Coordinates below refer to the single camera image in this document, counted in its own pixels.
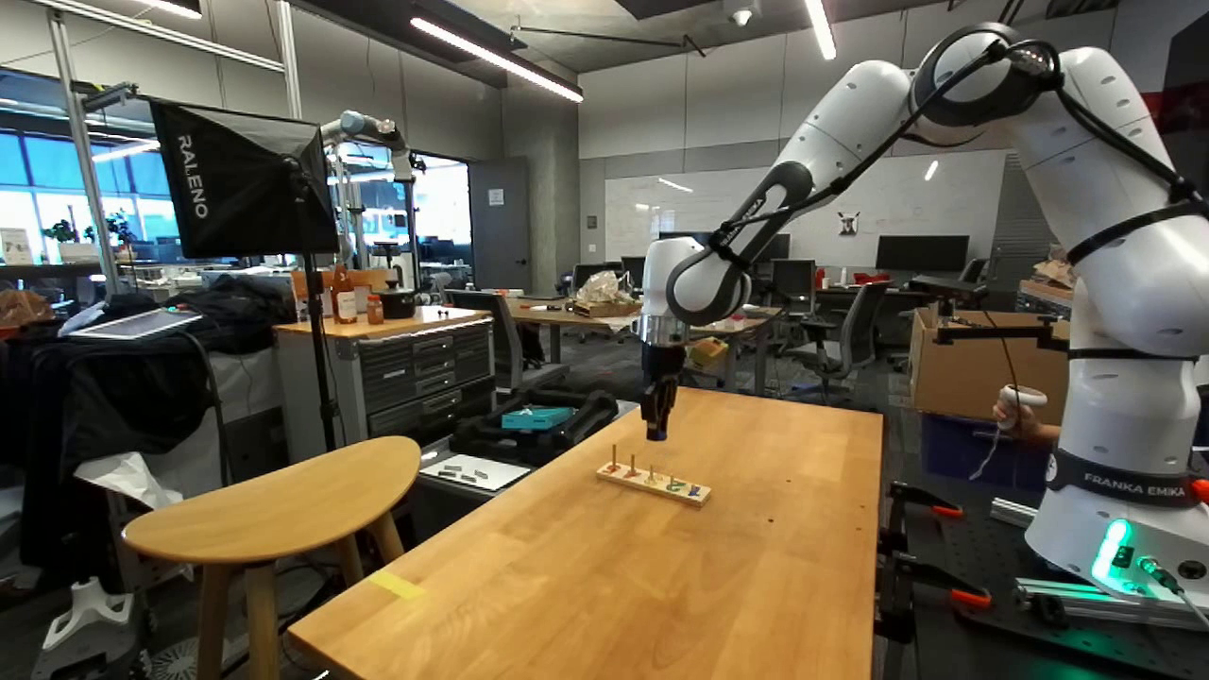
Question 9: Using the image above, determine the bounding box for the black bag with teal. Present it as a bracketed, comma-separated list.
[449, 389, 621, 468]

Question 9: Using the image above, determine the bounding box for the background wooden table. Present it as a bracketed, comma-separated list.
[512, 299, 780, 389]

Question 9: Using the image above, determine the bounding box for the blue storage bin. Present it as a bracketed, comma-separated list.
[921, 416, 1046, 490]

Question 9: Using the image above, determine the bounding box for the black draped cloth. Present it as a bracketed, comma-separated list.
[0, 276, 293, 583]

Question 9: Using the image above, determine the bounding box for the cardboard box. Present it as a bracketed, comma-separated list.
[908, 306, 1070, 418]

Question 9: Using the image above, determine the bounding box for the white crumpled cloth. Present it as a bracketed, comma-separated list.
[570, 267, 639, 318]

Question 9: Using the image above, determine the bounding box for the black softbox light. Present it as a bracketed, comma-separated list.
[153, 100, 340, 257]

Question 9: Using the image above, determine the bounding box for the round wooden stool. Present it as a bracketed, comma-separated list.
[120, 435, 421, 680]

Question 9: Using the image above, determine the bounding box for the orange clamp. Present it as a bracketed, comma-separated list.
[873, 479, 995, 644]

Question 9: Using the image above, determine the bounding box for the wooden peg stand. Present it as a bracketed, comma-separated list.
[596, 447, 716, 507]

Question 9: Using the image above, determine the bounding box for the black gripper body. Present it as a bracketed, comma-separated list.
[643, 343, 683, 416]

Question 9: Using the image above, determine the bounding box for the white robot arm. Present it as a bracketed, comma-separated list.
[639, 23, 1209, 606]

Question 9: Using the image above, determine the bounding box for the black light stand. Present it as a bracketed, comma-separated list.
[304, 252, 338, 450]

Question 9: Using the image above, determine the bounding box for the grey drawer cabinet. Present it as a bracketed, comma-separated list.
[277, 306, 495, 456]

